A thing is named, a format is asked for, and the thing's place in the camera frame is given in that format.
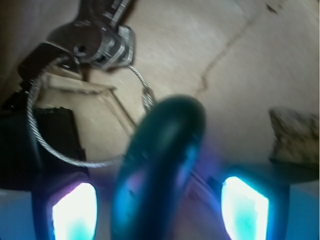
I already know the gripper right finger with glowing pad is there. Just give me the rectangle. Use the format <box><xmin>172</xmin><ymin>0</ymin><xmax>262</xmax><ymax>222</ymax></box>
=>
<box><xmin>220</xmin><ymin>165</ymin><xmax>320</xmax><ymax>240</ymax></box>

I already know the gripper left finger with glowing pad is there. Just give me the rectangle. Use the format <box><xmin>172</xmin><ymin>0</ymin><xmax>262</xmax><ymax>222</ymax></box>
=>
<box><xmin>0</xmin><ymin>172</ymin><xmax>98</xmax><ymax>240</ymax></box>

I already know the green plastic pickle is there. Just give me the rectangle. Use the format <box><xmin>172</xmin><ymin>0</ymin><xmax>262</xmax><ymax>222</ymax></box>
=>
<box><xmin>110</xmin><ymin>95</ymin><xmax>206</xmax><ymax>240</ymax></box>

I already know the black rounded box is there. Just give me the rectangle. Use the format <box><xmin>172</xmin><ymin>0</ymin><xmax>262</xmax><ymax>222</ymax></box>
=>
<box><xmin>0</xmin><ymin>91</ymin><xmax>87</xmax><ymax>191</ymax></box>

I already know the brown paper bag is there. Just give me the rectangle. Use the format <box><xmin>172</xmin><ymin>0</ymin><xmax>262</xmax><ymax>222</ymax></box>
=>
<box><xmin>0</xmin><ymin>0</ymin><xmax>320</xmax><ymax>240</ymax></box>

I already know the bunch of metal keys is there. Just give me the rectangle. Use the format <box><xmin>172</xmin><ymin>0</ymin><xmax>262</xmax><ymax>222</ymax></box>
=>
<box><xmin>18</xmin><ymin>0</ymin><xmax>155</xmax><ymax>168</ymax></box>

